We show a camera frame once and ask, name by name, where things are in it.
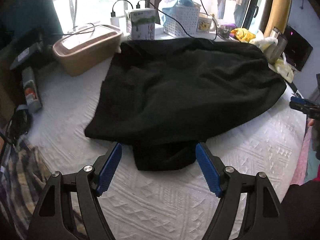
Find yellow tissue pack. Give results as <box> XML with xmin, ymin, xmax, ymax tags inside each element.
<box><xmin>274</xmin><ymin>59</ymin><xmax>294</xmax><ymax>83</ymax></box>

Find black pants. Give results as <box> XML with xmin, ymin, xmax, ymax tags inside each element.
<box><xmin>84</xmin><ymin>38</ymin><xmax>286</xmax><ymax>171</ymax></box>

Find right hand in glove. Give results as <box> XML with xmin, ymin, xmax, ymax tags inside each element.
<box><xmin>308</xmin><ymin>119</ymin><xmax>315</xmax><ymax>127</ymax></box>

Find small spray can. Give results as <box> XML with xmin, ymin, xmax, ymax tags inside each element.
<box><xmin>22</xmin><ymin>67</ymin><xmax>42</xmax><ymax>114</ymax></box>

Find black charging cable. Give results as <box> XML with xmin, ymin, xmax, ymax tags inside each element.
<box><xmin>135</xmin><ymin>0</ymin><xmax>218</xmax><ymax>41</ymax></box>

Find yellow plush toy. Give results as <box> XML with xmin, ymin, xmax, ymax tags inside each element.
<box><xmin>230</xmin><ymin>28</ymin><xmax>256</xmax><ymax>43</ymax></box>

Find cream bear mug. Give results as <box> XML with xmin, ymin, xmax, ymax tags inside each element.
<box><xmin>196</xmin><ymin>13</ymin><xmax>217</xmax><ymax>33</ymax></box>

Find tan lidded storage box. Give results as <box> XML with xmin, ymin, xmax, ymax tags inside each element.
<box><xmin>53</xmin><ymin>25</ymin><xmax>123</xmax><ymax>76</ymax></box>

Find plaid checkered cloth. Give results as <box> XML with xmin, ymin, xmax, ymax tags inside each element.
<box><xmin>0</xmin><ymin>127</ymin><xmax>87</xmax><ymax>240</ymax></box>

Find green white carton box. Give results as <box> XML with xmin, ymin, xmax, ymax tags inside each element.
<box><xmin>125</xmin><ymin>8</ymin><xmax>156</xmax><ymax>40</ymax></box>

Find yellow curtain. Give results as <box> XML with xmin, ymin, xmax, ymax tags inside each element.
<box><xmin>264</xmin><ymin>0</ymin><xmax>292</xmax><ymax>37</ymax></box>

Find white charger plug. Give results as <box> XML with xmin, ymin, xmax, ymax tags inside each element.
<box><xmin>109</xmin><ymin>0</ymin><xmax>135</xmax><ymax>28</ymax></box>

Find white perforated plastic basket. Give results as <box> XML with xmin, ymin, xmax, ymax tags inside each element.
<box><xmin>161</xmin><ymin>4</ymin><xmax>200</xmax><ymax>38</ymax></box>

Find teal curtain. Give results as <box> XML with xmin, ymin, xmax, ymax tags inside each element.
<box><xmin>1</xmin><ymin>0</ymin><xmax>62</xmax><ymax>44</ymax></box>

